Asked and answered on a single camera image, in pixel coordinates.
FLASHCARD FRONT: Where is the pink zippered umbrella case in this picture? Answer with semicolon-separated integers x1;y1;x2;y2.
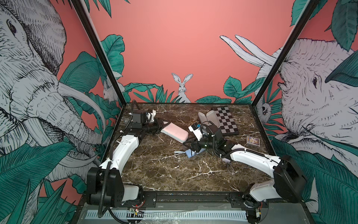
160;122;189;143

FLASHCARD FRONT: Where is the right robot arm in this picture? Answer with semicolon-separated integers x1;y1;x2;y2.
188;124;307;208

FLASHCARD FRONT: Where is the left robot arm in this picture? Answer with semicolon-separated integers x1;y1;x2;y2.
86;110;170;211

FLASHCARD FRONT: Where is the purple zippered umbrella case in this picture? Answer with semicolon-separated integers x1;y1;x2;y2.
198;110;220;128

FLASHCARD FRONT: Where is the purple folded umbrella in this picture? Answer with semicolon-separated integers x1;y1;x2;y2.
222;158;231;163

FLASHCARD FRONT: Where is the checkered chess board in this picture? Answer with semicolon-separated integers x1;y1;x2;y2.
212;106;239;136

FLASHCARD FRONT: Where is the small card box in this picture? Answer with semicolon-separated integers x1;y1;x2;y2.
246;136;261;147

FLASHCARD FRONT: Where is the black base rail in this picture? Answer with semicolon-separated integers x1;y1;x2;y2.
81;191;305;209

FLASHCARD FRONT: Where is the white perforated cable duct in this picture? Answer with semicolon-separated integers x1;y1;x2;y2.
84;209;248;221

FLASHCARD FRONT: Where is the left black frame post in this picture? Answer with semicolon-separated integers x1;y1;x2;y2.
71;1;127;107

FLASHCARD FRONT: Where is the black frame post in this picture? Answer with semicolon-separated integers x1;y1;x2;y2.
71;1;127;107
251;0;320;107

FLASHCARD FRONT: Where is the right black frame post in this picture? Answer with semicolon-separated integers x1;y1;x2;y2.
251;0;320;107

